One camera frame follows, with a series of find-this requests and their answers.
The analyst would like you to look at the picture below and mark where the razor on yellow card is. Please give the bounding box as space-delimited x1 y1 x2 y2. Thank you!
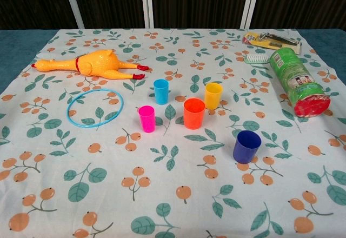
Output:
242 31 303 55

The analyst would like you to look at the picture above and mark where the white partition post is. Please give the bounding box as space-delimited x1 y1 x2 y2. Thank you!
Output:
139 0 155 29
61 0 85 29
239 0 263 29

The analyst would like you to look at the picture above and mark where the pink plastic cup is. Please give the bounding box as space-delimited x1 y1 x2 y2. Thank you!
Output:
138 105 156 134

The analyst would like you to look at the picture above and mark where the floral print tablecloth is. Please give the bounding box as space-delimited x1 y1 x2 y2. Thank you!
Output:
0 28 346 238

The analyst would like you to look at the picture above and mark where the yellow rubber chicken toy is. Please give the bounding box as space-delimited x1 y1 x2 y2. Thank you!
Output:
31 48 151 81

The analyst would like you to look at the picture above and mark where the blue plastic ring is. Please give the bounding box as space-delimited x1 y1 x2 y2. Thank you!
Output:
66 88 124 128

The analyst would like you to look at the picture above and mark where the green bottle red cap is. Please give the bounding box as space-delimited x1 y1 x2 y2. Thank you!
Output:
269 47 331 118

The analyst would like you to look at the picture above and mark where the orange plastic cup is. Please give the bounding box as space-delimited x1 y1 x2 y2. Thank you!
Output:
183 98 207 130

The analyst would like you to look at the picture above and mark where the yellow plastic cup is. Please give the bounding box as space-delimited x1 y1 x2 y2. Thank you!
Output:
204 82 223 111

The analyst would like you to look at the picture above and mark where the white bristle green brush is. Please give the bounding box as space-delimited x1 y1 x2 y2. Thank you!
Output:
244 53 271 64

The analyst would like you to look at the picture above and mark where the dark blue plastic cup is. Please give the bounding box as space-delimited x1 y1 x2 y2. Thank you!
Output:
232 130 262 164

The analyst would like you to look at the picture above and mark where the light blue plastic cup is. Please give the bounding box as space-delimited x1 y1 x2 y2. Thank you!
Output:
153 78 170 105

